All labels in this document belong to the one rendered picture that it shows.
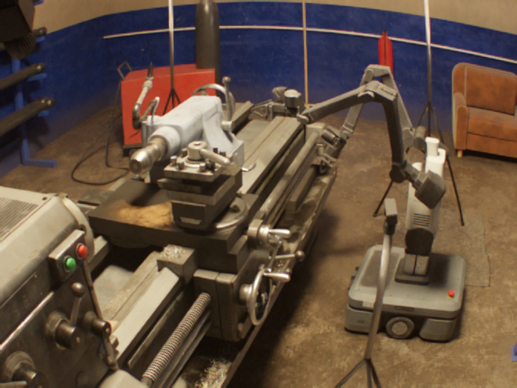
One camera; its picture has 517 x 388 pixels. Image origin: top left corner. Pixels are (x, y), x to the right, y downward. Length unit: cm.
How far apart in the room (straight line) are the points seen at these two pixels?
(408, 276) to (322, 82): 353
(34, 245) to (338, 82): 502
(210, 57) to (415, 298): 296
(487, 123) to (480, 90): 44
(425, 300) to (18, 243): 202
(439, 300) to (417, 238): 35
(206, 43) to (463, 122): 250
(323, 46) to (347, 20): 46
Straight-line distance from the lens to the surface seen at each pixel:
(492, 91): 532
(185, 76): 467
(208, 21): 466
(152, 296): 165
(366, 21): 563
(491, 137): 511
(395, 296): 261
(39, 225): 111
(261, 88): 606
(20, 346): 104
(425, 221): 250
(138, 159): 189
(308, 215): 298
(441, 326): 265
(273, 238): 184
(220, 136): 232
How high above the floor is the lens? 180
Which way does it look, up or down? 26 degrees down
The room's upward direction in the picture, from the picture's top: 2 degrees counter-clockwise
